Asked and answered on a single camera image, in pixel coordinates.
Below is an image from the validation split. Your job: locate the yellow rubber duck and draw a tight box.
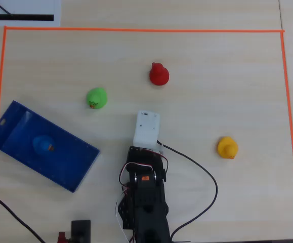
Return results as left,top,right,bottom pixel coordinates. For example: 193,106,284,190
217,136,239,160

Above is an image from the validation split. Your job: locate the black table clamp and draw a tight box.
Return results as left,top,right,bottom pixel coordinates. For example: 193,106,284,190
71,219,92,243

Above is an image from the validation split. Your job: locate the green rubber duck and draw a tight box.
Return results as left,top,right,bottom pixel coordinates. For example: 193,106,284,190
86,87,108,110

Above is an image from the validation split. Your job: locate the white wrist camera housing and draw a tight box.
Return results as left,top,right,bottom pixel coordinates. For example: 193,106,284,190
133,109,165,154

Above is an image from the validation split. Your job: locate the white paper with black bar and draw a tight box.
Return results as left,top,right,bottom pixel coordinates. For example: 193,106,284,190
0,0,61,27

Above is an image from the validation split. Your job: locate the thin black cable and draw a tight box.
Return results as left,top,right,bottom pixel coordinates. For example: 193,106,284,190
0,0,14,16

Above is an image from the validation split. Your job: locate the blue rubber duck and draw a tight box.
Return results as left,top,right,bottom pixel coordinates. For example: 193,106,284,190
32,134,56,155

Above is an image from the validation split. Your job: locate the red white servo wire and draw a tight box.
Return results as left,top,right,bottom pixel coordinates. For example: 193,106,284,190
115,192,137,243
118,148,170,195

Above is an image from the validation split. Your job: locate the blue plastic box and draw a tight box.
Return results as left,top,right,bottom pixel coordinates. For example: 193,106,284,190
0,100,101,193

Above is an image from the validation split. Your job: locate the red clamp handle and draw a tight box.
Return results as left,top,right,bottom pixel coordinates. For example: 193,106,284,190
57,231,72,243

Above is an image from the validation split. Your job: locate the thick black cable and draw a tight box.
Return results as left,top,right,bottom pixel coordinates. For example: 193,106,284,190
0,187,46,243

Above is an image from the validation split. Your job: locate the red rubber duck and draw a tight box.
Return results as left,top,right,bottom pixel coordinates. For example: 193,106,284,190
149,62,170,87

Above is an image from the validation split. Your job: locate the long black camera cable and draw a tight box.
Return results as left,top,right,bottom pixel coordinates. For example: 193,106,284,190
156,140,219,241

